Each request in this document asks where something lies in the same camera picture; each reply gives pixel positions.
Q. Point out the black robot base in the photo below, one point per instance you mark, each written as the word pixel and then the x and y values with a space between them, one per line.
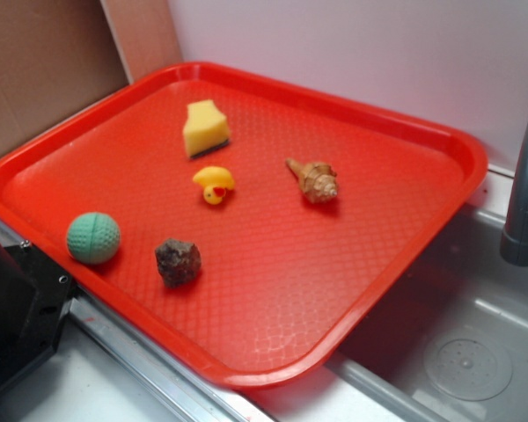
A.
pixel 35 294

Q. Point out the dark brown rock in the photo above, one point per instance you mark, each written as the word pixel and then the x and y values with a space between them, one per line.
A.
pixel 178 262

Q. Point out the red plastic tray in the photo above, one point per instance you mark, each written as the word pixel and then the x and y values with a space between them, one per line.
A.
pixel 283 281

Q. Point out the yellow rubber duck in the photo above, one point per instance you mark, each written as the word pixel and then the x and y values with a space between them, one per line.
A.
pixel 215 182

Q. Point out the brown spiral seashell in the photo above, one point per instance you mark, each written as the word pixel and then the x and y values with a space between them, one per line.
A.
pixel 316 180

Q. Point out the yellow sponge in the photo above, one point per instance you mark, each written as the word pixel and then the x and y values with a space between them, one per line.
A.
pixel 206 128

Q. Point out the green dimpled ball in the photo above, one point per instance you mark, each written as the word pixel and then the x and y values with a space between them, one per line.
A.
pixel 93 238

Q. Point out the grey toy sink basin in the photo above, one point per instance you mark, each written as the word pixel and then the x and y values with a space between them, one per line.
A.
pixel 448 342

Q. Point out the brown cardboard panel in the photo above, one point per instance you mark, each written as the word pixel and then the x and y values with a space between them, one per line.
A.
pixel 59 57

